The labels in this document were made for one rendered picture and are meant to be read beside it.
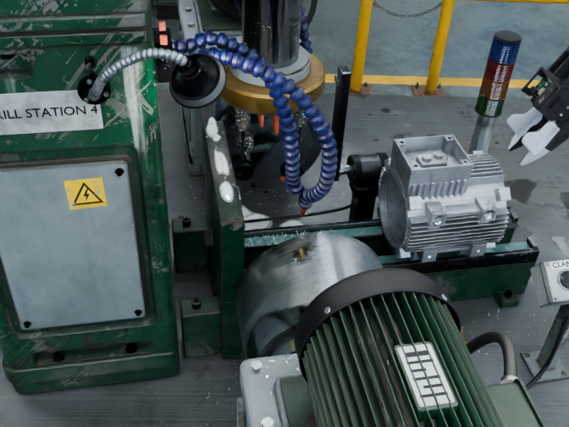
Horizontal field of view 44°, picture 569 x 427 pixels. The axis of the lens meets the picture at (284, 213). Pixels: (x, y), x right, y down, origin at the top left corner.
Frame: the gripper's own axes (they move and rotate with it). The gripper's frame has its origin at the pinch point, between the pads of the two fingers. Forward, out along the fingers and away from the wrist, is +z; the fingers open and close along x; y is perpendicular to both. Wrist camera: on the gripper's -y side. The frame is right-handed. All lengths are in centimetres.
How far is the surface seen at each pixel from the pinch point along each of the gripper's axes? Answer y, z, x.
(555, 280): -3.9, 9.7, 21.8
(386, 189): 8.3, 23.9, -13.1
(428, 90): -124, 59, -210
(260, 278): 42, 29, 20
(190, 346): 36, 60, 8
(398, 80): -117, 67, -228
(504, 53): -8.4, -7.2, -33.4
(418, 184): 13.0, 14.2, -0.7
